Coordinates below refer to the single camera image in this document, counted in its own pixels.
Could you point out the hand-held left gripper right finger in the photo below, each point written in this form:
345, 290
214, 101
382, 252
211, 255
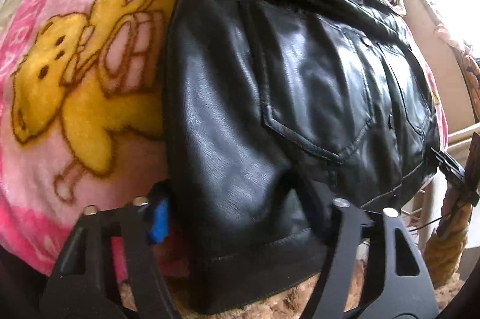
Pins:
343, 229

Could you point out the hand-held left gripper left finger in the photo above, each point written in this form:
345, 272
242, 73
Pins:
159, 217

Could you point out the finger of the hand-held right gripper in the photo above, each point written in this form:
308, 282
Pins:
448, 163

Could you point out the black leather jacket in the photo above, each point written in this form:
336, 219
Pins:
262, 98

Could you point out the pink patterned cloth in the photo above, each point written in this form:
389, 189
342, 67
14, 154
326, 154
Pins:
468, 60

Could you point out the beige fluffy cloth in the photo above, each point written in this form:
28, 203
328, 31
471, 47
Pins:
270, 307

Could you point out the pink bear printed blanket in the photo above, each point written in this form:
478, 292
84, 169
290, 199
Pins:
93, 86

